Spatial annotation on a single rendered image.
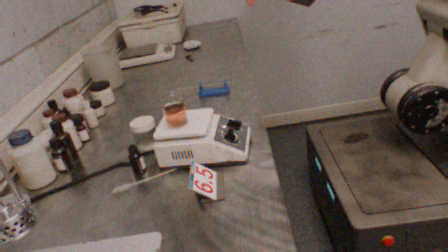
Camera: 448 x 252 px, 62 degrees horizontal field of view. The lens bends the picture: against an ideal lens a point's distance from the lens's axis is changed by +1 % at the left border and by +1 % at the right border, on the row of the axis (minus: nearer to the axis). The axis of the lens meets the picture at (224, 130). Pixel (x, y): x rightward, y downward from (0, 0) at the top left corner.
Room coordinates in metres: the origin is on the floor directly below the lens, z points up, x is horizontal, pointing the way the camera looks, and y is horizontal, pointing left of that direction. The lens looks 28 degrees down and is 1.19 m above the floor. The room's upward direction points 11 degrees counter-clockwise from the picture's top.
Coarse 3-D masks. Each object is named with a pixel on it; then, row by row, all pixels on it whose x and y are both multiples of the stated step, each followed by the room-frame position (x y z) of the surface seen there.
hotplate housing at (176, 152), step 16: (208, 128) 0.73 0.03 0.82; (160, 144) 0.71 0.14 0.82; (176, 144) 0.70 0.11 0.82; (192, 144) 0.69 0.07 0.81; (208, 144) 0.68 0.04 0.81; (224, 144) 0.68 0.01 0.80; (160, 160) 0.70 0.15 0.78; (176, 160) 0.70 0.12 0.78; (192, 160) 0.69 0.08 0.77; (208, 160) 0.68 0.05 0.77; (224, 160) 0.68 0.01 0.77; (240, 160) 0.67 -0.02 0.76
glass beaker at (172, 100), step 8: (176, 88) 0.77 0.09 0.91; (160, 96) 0.76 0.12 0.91; (168, 96) 0.77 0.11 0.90; (176, 96) 0.77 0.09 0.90; (168, 104) 0.72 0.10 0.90; (176, 104) 0.72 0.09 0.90; (184, 104) 0.74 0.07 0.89; (168, 112) 0.72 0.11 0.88; (176, 112) 0.72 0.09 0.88; (184, 112) 0.73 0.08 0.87; (168, 120) 0.73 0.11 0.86; (176, 120) 0.72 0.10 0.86; (184, 120) 0.73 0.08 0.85; (176, 128) 0.72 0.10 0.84
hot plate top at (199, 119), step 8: (192, 112) 0.80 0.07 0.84; (200, 112) 0.79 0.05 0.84; (208, 112) 0.78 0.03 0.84; (192, 120) 0.75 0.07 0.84; (200, 120) 0.75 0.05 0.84; (208, 120) 0.74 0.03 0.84; (160, 128) 0.74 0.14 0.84; (168, 128) 0.74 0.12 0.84; (184, 128) 0.72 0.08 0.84; (192, 128) 0.71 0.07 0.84; (200, 128) 0.71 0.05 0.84; (160, 136) 0.71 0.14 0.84; (168, 136) 0.70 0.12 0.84; (176, 136) 0.70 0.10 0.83; (184, 136) 0.70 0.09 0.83; (192, 136) 0.69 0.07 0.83
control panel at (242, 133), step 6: (222, 120) 0.78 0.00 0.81; (246, 126) 0.78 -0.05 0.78; (216, 132) 0.72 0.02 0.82; (222, 132) 0.72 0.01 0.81; (240, 132) 0.75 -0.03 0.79; (246, 132) 0.75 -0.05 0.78; (216, 138) 0.69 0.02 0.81; (222, 138) 0.70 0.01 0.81; (240, 138) 0.72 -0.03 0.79; (246, 138) 0.73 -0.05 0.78; (228, 144) 0.68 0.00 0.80; (234, 144) 0.69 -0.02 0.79; (240, 144) 0.70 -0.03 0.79
